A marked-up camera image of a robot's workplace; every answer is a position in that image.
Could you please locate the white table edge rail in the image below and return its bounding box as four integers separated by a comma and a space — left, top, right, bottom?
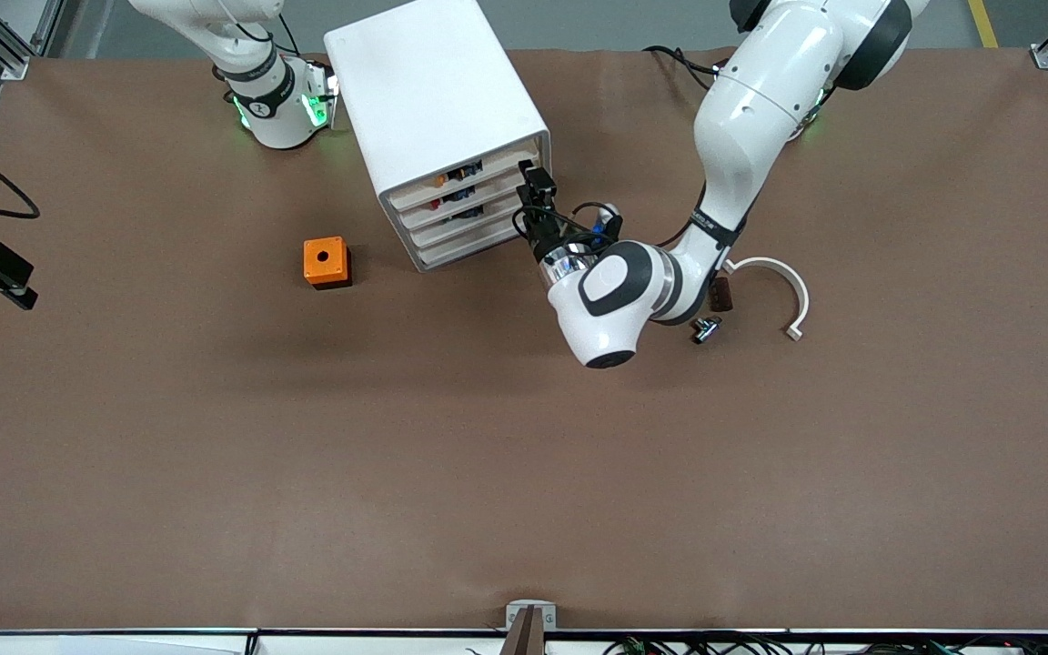
0, 628, 1048, 655

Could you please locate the black base cable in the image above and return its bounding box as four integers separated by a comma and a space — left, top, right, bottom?
642, 45, 721, 92

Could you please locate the orange box with hole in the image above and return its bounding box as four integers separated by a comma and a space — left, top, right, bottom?
302, 236, 353, 291

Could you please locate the grey metal table bracket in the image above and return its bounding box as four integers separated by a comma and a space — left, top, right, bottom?
506, 600, 557, 630

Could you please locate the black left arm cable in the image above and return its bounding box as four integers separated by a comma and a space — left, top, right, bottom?
513, 202, 620, 265

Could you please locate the orange push button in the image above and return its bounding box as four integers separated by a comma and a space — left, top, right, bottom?
434, 161, 485, 188

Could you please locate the white curved bracket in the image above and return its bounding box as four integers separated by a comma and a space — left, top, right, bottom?
724, 257, 811, 343

